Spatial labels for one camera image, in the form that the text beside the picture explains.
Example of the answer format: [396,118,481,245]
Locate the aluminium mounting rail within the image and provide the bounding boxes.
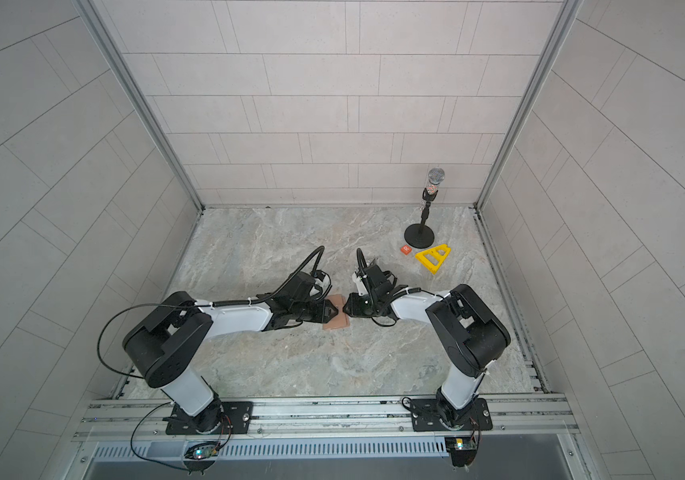
[71,394,579,441]

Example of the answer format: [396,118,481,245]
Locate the right circuit board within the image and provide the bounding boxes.
[444,437,479,468]

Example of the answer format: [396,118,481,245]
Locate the yellow triangle block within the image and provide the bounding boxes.
[415,244,451,275]

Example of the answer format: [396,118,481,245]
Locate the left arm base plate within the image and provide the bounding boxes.
[162,400,254,435]

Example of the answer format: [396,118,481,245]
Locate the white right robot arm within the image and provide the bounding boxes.
[343,264,511,423]

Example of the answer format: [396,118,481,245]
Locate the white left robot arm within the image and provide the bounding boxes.
[122,271,338,418]

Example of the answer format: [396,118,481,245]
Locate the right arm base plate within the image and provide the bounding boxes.
[401,397,493,432]

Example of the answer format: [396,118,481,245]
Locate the left green circuit board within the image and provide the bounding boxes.
[184,441,220,461]

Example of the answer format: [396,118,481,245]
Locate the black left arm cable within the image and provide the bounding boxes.
[95,301,166,380]

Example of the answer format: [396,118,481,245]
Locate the black microphone stand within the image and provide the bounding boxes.
[404,167,445,249]

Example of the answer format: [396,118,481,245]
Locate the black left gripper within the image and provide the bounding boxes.
[289,299,343,325]

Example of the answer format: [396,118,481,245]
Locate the white ventilation grille strip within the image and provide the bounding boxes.
[92,437,448,464]

